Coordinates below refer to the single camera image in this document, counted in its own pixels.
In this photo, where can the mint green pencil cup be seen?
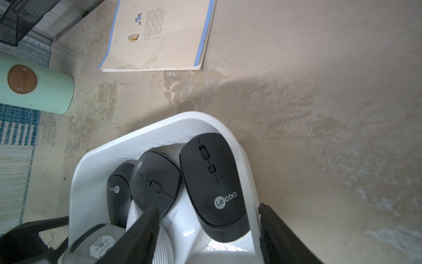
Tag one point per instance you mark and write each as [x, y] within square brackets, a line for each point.
[26, 84]

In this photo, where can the black wire mesh shelf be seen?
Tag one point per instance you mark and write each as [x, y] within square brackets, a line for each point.
[21, 17]

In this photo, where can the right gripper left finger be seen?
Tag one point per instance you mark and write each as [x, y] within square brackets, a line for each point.
[138, 244]

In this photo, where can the black Lecoo side mouse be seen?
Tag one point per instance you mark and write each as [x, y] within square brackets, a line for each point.
[118, 193]

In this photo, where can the black mouse with logo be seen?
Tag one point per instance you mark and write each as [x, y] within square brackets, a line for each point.
[155, 180]

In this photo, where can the grey mouse with buttons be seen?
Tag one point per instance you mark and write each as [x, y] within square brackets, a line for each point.
[93, 244]

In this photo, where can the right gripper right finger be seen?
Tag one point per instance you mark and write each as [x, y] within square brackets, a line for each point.
[278, 243]

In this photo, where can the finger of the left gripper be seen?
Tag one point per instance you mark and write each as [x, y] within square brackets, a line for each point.
[23, 245]

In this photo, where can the white plastic storage box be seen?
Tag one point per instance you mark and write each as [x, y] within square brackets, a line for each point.
[88, 199]

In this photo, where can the beige open book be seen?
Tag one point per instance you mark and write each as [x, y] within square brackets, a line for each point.
[158, 36]

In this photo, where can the white ribbed mouse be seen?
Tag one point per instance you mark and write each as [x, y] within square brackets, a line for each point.
[180, 234]

